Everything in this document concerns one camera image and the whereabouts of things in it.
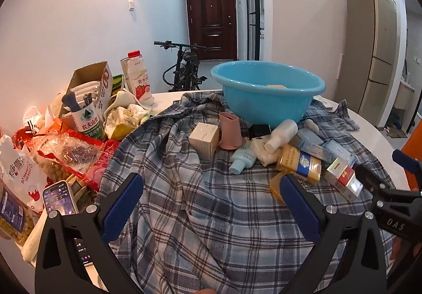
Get white soft tissue packet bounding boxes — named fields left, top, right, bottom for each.
left=251, top=138, right=281, bottom=167

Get yellow packet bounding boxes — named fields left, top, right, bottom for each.
left=110, top=123, right=139, bottom=142

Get pink cup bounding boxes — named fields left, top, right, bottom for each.
left=218, top=112, right=246, bottom=150

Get yellow blue cigarette pack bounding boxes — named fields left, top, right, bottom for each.
left=276, top=144, right=323, bottom=186

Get blue plastic basin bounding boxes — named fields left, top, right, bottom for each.
left=210, top=61, right=326, bottom=128

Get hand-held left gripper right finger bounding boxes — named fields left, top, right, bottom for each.
left=279, top=174, right=383, bottom=294

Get crumpled white tissue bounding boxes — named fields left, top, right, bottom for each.
left=105, top=104, right=159, bottom=126

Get orange chair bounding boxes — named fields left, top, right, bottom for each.
left=404, top=134, right=422, bottom=182

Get white flat packet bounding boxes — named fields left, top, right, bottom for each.
left=313, top=95, right=340, bottom=109

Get cream plastic scoop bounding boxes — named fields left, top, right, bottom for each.
left=105, top=90, right=136, bottom=117

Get patterned floor mat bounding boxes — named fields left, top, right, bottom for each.
left=384, top=126, right=409, bottom=139

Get black folding bicycle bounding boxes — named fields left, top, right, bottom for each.
left=154, top=40, right=207, bottom=92

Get dark red entrance door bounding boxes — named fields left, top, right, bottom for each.
left=185, top=0, right=237, bottom=61

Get white smartphone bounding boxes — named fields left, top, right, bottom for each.
left=43, top=180, right=79, bottom=215

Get light blue boxes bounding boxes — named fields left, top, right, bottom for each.
left=321, top=141, right=357, bottom=167

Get beige refrigerator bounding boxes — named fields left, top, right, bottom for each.
left=333, top=0, right=398, bottom=128

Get bathroom sink cabinet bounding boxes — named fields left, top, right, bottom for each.
left=394, top=80, right=415, bottom=110

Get green label bottle pen holder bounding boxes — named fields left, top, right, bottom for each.
left=72, top=106, right=107, bottom=141

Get open cardboard box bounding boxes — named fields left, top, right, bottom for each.
left=59, top=61, right=114, bottom=131

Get blue plaid cloth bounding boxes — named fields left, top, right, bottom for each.
left=95, top=91, right=396, bottom=294

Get white strawberry print snack bag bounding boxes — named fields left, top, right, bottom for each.
left=0, top=136, right=47, bottom=215

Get red white cigarette pack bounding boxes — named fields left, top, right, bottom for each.
left=324, top=158, right=364, bottom=201

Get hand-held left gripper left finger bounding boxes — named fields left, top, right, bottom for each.
left=35, top=173, right=145, bottom=294

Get black framed glass door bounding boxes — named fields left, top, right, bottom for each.
left=244, top=0, right=265, bottom=62

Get light blue small bottle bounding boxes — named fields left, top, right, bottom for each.
left=229, top=144, right=258, bottom=175

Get dark blue nut bag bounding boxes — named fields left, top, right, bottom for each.
left=0, top=179, right=37, bottom=247

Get red cap milk carton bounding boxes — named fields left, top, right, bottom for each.
left=119, top=50, right=155, bottom=108

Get red clear peanut bag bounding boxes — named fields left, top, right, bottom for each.
left=35, top=131, right=109, bottom=182

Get red plastic bag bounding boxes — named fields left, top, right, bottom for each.
left=13, top=126, right=43, bottom=150

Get black glossy case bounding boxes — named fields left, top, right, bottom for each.
left=241, top=124, right=272, bottom=140

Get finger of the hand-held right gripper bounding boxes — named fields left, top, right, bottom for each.
left=392, top=149, right=422, bottom=194
left=355, top=165, right=396, bottom=200

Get white lotion bottle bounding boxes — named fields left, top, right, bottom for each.
left=265, top=119, right=298, bottom=153

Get beige square box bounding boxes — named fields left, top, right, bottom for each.
left=189, top=123, right=220, bottom=160

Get light blue tissue packet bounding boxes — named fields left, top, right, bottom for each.
left=297, top=134, right=325, bottom=153

